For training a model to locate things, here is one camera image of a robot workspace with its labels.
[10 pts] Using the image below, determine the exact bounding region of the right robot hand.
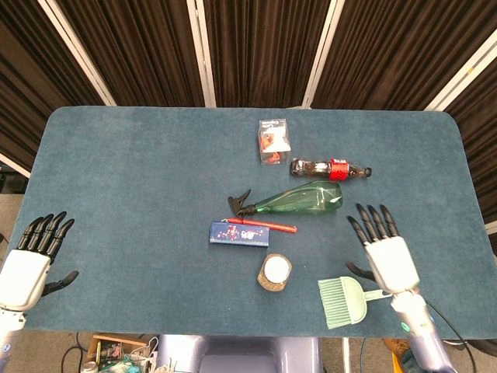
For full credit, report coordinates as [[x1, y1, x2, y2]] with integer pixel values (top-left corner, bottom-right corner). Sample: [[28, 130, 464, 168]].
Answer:
[[345, 203, 422, 296]]

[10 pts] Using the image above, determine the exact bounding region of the green brush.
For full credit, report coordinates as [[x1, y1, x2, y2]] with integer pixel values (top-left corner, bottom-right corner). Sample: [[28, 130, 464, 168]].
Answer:
[[317, 276, 393, 330]]

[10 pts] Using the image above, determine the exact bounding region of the green spray bottle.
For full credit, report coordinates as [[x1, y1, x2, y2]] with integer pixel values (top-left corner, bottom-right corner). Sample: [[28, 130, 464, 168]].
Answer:
[[227, 180, 344, 222]]

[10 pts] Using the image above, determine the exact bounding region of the clear plastic box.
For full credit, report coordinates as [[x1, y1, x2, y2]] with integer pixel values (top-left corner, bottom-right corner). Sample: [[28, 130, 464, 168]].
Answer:
[[258, 117, 293, 166]]

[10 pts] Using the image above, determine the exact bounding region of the red pen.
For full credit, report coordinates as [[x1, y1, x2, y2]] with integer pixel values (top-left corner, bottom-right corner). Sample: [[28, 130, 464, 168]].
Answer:
[[226, 218, 300, 234]]

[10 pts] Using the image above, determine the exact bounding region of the cardboard box with clutter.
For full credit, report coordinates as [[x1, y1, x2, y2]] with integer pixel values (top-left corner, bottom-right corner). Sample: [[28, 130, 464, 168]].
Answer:
[[85, 333, 158, 373]]

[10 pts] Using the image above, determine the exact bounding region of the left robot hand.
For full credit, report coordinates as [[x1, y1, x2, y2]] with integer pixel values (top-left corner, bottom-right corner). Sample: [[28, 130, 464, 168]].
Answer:
[[0, 211, 80, 312]]

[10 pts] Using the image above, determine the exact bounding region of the purple robot base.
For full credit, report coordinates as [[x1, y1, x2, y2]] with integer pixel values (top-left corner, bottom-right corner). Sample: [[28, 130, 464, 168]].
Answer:
[[155, 333, 323, 373]]

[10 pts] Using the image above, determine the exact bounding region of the blue table mat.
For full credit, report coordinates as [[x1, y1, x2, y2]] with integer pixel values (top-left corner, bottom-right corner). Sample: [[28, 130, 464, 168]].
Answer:
[[6, 106, 497, 338]]

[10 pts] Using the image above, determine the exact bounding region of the blue rectangular box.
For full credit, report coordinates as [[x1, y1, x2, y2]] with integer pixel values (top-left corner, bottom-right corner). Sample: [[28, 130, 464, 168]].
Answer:
[[209, 221, 271, 249]]

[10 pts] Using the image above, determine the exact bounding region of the cola bottle red label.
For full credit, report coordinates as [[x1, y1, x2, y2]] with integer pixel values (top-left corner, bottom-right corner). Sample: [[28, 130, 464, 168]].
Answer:
[[290, 156, 373, 182]]

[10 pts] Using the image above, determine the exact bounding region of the black cable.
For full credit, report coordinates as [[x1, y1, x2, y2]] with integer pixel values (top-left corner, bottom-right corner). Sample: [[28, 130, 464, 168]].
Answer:
[[421, 295, 475, 373]]

